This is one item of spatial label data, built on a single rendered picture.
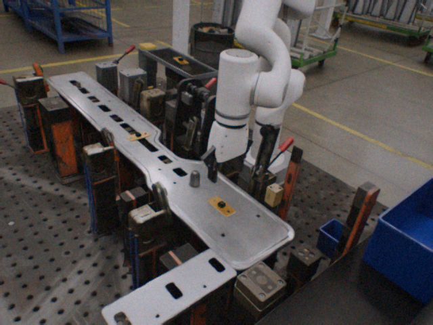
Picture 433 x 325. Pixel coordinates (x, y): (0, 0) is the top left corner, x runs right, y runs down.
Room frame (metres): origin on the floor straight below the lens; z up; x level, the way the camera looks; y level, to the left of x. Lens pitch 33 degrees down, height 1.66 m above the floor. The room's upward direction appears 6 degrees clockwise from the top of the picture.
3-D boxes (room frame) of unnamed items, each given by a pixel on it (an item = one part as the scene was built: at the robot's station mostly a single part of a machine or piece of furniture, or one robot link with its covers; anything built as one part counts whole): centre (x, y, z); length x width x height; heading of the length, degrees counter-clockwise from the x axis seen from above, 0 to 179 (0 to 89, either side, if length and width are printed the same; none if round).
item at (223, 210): (0.79, -0.03, 1.01); 0.08 x 0.04 x 0.01; 43
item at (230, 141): (0.79, -0.03, 1.23); 0.10 x 0.07 x 0.11; 133
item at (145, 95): (1.35, 0.28, 0.89); 0.13 x 0.11 x 0.38; 133
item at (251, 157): (1.41, -0.21, 0.88); 0.19 x 0.19 x 0.18
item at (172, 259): (0.60, 0.06, 0.84); 0.11 x 0.10 x 0.28; 133
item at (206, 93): (1.19, 0.07, 0.94); 0.18 x 0.13 x 0.49; 43
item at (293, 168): (0.82, -0.21, 0.95); 0.03 x 0.01 x 0.50; 43
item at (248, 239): (1.14, 0.31, 1.00); 1.38 x 0.22 x 0.02; 43
